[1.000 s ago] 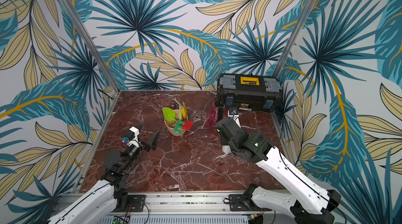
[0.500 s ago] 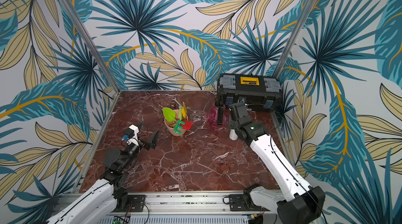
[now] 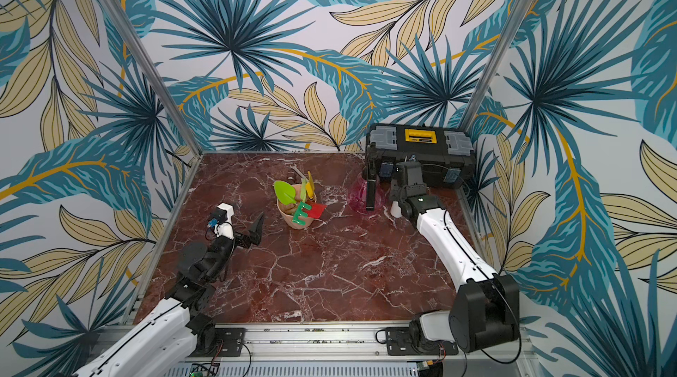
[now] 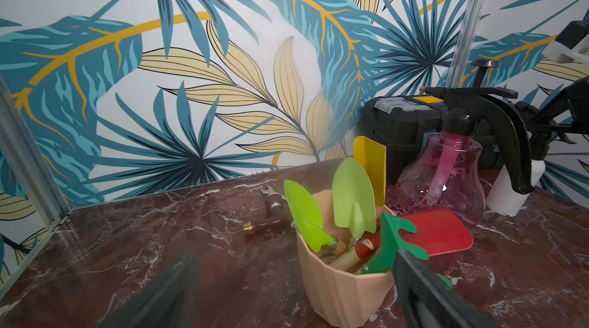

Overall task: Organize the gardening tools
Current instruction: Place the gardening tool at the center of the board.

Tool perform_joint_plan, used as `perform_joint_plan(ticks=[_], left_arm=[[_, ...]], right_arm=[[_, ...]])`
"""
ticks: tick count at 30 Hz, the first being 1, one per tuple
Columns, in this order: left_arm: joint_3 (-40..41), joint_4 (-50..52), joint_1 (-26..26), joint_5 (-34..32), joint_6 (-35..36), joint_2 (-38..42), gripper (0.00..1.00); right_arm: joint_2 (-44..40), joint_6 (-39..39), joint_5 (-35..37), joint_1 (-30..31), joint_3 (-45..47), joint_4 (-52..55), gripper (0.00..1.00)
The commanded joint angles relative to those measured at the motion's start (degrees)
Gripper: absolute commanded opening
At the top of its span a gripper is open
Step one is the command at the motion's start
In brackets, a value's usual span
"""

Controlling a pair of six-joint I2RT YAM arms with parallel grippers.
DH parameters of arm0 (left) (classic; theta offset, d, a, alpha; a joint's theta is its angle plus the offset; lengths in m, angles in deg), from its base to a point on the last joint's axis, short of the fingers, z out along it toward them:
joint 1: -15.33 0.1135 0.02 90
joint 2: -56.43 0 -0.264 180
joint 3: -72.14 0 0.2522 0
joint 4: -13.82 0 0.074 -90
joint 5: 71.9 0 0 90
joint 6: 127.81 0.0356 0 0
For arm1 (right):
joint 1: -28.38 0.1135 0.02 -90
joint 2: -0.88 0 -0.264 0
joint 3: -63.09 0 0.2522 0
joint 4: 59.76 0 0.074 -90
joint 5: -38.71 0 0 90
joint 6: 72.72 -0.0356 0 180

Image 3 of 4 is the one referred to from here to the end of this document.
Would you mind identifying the terracotta plastic flower pot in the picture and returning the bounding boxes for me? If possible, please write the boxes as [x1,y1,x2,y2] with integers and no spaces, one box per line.
[273,181,319,230]

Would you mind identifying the white trigger spray bottle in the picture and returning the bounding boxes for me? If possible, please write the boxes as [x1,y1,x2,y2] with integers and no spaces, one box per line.
[391,202,402,218]

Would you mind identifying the pink pressure spray bottle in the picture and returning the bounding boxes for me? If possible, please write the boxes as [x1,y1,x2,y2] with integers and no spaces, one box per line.
[347,176,384,216]

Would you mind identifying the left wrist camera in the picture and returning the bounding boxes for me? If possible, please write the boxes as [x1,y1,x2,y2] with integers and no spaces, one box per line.
[207,202,234,241]

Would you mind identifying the yellow toy shovel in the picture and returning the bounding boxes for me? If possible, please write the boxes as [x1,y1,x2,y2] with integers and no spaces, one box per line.
[305,172,316,200]

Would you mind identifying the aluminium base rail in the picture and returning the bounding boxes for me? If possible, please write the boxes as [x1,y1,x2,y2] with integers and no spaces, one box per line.
[105,321,541,377]

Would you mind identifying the aluminium corner post right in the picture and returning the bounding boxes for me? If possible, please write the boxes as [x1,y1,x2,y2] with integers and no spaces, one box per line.
[458,0,533,133]

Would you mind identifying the green toy rake wooden handle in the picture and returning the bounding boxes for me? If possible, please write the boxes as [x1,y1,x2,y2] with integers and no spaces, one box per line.
[292,202,313,228]

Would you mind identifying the aluminium corner post left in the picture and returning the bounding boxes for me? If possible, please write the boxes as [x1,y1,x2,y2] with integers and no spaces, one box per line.
[98,0,204,157]

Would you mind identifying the aluminium corner post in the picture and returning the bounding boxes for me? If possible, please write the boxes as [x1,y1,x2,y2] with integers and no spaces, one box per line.
[458,0,533,133]
[98,0,204,157]

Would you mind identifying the black deli toolbox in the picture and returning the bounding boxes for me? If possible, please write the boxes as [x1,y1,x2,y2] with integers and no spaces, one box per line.
[362,123,476,189]

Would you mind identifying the green toy trowel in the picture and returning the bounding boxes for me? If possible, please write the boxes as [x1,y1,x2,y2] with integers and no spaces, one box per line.
[273,181,297,205]

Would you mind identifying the red toy shovel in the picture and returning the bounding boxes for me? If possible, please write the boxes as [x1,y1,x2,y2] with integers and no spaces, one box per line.
[307,202,327,219]

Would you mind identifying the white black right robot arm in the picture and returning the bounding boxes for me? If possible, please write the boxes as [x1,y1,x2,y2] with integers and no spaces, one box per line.
[390,162,521,353]

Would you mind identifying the silver open-end wrench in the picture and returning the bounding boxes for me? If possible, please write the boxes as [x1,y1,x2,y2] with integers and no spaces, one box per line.
[290,165,307,179]

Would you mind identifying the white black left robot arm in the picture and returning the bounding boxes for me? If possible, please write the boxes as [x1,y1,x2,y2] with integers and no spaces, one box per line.
[72,203,266,376]

